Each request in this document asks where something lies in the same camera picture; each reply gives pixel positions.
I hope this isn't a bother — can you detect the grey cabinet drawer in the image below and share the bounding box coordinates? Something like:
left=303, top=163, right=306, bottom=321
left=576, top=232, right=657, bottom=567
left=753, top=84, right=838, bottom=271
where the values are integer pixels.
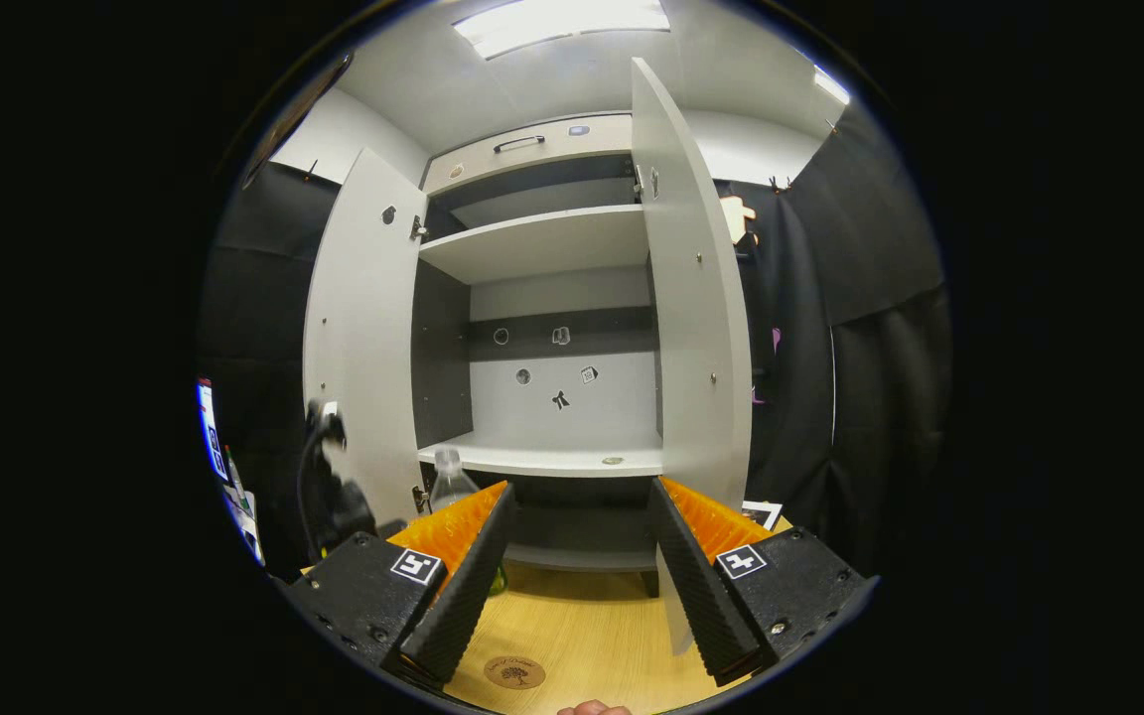
left=420, top=112, right=635, bottom=197

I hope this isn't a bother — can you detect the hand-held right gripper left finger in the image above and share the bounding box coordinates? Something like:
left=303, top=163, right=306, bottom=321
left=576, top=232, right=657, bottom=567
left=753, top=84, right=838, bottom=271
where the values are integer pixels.
left=284, top=481, right=518, bottom=693

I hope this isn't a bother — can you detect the grey cabinet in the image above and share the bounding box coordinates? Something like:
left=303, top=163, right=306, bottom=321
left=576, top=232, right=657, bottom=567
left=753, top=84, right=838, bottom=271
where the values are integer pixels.
left=411, top=111, right=667, bottom=597

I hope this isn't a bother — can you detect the round brown coaster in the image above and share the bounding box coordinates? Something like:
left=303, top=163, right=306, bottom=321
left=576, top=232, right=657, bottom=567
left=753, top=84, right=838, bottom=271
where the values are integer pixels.
left=484, top=655, right=546, bottom=690

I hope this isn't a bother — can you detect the grey cabinet door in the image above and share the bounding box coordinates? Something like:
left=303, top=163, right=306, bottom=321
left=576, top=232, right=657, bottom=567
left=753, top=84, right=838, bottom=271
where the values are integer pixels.
left=630, top=57, right=754, bottom=656
left=302, top=149, right=431, bottom=532

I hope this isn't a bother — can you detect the computer screen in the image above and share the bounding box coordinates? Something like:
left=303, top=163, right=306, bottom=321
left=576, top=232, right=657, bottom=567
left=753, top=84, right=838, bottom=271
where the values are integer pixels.
left=197, top=377, right=230, bottom=483

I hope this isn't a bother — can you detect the small ceiling light panel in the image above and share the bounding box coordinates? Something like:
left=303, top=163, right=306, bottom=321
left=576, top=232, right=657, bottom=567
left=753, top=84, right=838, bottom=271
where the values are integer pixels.
left=812, top=65, right=851, bottom=107

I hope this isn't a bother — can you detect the black backdrop cloth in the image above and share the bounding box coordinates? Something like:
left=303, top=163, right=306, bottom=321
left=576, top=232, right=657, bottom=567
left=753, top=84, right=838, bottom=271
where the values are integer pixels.
left=195, top=99, right=955, bottom=582

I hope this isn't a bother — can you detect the large ceiling light panel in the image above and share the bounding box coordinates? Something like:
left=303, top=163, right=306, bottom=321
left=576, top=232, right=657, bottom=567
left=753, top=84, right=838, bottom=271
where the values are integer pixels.
left=453, top=0, right=672, bottom=61

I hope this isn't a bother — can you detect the green label plastic bottle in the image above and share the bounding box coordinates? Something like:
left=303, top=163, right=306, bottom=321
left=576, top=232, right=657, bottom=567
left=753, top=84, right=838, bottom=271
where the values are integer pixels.
left=429, top=449, right=509, bottom=597

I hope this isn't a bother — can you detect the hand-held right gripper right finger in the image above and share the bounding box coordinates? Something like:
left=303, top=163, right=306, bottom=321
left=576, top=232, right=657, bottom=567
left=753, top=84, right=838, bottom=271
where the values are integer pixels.
left=646, top=476, right=879, bottom=689

